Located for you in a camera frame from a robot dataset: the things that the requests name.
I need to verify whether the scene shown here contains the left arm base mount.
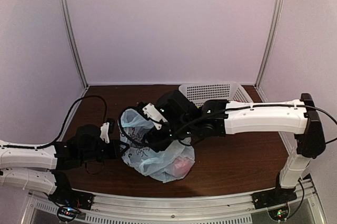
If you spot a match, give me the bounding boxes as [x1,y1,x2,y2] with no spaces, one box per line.
[45,189,94,223]

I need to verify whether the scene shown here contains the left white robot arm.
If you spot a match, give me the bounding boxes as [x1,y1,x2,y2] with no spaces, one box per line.
[1,123,129,205]

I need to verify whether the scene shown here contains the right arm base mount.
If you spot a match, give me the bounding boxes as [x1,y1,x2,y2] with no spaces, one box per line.
[252,188,297,222]

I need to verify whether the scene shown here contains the aluminium front rail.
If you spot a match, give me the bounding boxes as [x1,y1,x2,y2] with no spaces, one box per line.
[26,179,321,224]

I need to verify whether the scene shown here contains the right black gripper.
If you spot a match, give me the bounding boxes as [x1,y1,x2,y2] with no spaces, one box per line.
[142,120,194,152]

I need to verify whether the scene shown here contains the light blue printed plastic bag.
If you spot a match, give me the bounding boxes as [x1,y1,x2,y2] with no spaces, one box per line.
[118,109,195,183]

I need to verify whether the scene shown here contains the right aluminium corner post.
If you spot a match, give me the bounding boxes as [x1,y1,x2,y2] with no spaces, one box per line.
[254,0,284,89]

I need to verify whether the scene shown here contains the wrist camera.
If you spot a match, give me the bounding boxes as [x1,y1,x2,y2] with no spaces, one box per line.
[136,103,169,130]
[100,118,115,144]

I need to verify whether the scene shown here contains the left aluminium corner post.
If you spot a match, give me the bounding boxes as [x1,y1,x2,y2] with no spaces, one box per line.
[60,0,88,89]

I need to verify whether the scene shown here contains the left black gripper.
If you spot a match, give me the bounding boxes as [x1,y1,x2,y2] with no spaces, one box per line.
[80,138,129,164]

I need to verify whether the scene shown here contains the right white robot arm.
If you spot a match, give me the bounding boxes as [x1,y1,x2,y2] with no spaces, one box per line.
[141,90,326,204]

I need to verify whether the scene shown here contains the aluminium corner post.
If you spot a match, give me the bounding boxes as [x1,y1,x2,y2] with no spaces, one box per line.
[60,0,88,89]
[254,0,284,89]

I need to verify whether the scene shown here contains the red apple with stem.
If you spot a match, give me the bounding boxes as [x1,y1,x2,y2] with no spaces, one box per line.
[173,157,194,179]

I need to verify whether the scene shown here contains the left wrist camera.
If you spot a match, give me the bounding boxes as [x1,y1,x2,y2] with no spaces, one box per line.
[100,118,115,144]

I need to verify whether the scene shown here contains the white perforated plastic basket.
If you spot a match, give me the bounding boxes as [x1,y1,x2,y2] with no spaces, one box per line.
[179,81,253,107]

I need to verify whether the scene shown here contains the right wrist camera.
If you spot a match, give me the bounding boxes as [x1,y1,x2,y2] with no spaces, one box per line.
[136,103,169,130]

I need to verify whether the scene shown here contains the left black braided cable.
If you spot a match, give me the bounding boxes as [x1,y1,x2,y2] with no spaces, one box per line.
[0,96,108,150]

